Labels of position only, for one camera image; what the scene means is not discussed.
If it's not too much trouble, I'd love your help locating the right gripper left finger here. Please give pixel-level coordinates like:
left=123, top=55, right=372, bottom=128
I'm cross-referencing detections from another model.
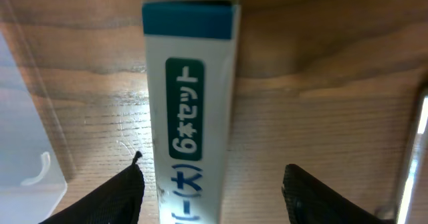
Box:
left=41, top=151, right=145, bottom=224

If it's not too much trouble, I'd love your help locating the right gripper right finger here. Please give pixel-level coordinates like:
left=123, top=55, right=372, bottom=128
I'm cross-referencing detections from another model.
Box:
left=282, top=164, right=395, bottom=224

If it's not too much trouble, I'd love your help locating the clear plastic container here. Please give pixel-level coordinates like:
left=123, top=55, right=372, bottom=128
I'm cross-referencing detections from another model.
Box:
left=1, top=31, right=68, bottom=223

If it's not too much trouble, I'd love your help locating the blue white screwdriver box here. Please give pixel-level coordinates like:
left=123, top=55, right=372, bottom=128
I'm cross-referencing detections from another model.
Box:
left=142, top=0, right=241, bottom=223

